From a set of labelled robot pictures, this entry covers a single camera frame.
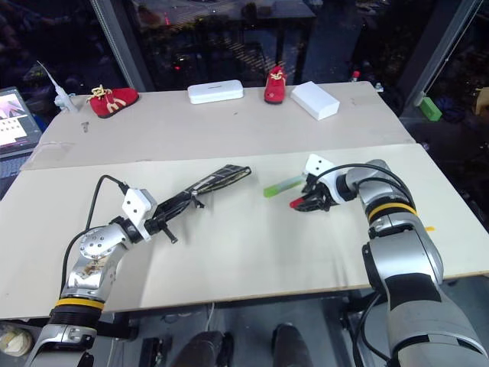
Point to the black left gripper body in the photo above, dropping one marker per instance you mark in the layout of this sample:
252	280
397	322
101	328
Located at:
154	225

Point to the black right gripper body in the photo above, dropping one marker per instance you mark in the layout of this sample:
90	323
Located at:
320	189

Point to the red marker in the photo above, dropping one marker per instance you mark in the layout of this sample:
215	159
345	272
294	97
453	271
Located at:
295	203

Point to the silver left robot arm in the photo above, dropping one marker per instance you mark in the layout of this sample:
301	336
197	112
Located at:
95	244

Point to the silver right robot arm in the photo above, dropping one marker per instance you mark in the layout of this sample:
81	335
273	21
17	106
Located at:
405	260

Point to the green highlighter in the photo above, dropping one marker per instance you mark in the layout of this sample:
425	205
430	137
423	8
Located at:
273	190

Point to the white rectangular box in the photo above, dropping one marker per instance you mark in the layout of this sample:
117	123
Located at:
315	100

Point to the red shoe with beige laces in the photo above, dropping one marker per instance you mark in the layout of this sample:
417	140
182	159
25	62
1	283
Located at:
275	91

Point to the small metal screw part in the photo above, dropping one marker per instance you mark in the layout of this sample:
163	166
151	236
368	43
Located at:
85	127

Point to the small metal table clamp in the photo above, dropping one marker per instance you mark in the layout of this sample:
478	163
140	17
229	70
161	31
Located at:
379	87

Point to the red shoe with yellow logo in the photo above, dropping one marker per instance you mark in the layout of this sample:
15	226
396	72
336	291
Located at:
114	101

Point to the red capped bottle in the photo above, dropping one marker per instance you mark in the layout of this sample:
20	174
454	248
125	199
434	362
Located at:
355	75

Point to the white oblong case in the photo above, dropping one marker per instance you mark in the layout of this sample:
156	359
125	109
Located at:
215	91

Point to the dark rounded shape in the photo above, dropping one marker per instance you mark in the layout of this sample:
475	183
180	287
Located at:
292	346
206	349

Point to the green box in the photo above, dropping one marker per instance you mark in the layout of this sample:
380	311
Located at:
431	109

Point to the white pointed clamp stand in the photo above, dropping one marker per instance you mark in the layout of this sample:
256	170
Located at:
61	98

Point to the open laptop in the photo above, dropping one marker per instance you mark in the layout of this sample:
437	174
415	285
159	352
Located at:
13	118

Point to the brown cardboard box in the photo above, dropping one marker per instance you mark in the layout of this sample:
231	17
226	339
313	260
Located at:
482	100

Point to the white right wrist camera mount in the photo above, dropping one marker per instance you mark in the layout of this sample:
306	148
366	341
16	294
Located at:
319	166

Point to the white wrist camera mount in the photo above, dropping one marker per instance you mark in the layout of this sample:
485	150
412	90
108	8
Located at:
319	166
135	202

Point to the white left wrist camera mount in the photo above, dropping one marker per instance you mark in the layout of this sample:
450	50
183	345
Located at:
135	202

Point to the grey metal window post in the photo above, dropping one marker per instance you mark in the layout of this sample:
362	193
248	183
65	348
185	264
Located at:
439	53
122	46

